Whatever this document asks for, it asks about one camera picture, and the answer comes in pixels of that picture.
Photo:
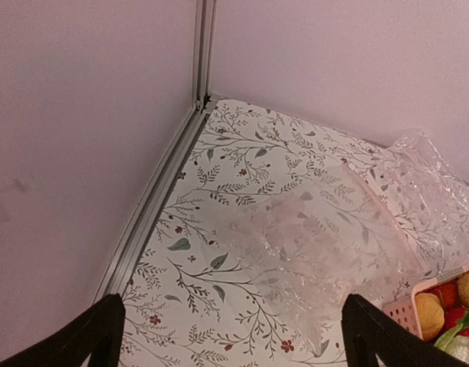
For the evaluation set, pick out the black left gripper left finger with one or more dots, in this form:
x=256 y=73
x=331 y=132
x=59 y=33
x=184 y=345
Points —
x=95 y=336

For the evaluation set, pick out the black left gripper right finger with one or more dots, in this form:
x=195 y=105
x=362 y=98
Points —
x=371 y=336

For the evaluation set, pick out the white toy cauliflower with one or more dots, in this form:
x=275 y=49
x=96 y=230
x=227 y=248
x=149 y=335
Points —
x=453 y=344

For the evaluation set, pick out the clear zip top bag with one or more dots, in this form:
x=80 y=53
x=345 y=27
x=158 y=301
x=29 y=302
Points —
x=307 y=249

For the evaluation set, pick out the pink perforated plastic basket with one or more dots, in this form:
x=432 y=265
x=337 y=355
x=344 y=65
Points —
x=403 y=310

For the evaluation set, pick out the yellow toy lemon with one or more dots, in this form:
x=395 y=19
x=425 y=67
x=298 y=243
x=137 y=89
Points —
x=430 y=314

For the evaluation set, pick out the red toy fruit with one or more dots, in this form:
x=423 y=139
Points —
x=447 y=294

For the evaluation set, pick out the floral patterned table mat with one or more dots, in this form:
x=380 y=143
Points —
x=189 y=304

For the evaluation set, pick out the aluminium left floor rail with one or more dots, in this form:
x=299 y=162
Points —
x=138 y=231

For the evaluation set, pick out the aluminium left corner post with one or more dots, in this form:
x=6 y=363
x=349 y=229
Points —
x=202 y=52

